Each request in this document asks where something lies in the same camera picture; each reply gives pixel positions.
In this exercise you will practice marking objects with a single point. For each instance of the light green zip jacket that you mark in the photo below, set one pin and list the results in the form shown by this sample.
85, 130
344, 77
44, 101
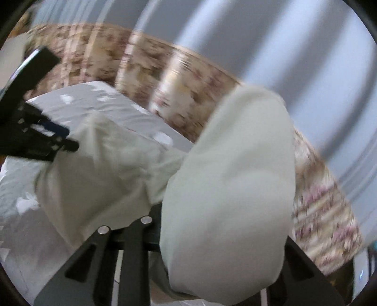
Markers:
223, 182

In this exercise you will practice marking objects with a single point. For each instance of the grey patterned bed sheet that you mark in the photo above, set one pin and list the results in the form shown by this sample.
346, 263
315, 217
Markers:
88, 101

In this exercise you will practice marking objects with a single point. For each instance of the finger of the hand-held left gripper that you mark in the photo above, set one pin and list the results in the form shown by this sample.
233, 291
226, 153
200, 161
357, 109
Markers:
56, 129
41, 147

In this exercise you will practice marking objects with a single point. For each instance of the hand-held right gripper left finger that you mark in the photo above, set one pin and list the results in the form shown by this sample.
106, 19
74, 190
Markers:
134, 241

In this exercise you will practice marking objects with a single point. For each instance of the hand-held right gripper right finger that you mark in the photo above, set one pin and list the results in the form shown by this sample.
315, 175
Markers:
306, 282

